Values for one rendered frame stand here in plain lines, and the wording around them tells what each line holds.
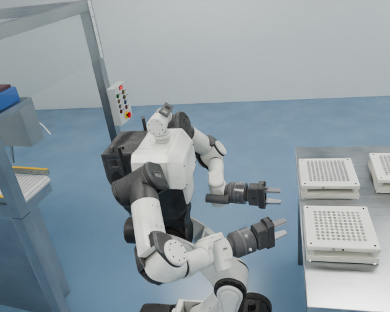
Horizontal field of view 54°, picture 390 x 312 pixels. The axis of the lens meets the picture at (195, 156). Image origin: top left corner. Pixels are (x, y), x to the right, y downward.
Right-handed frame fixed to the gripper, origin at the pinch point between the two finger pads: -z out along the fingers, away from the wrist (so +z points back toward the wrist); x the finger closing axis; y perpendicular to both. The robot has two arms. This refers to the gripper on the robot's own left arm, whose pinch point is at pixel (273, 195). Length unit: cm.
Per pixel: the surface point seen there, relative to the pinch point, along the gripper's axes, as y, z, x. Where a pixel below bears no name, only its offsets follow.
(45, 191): -10, 127, 17
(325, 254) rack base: 15.4, -20.8, 12.6
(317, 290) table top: 30.3, -19.0, 15.2
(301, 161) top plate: -42.0, -6.8, 7.8
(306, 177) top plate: -27.6, -10.4, 7.9
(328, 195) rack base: -22.8, -20.4, 13.1
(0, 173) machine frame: 19, 118, -13
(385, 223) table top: -9.5, -42.6, 15.3
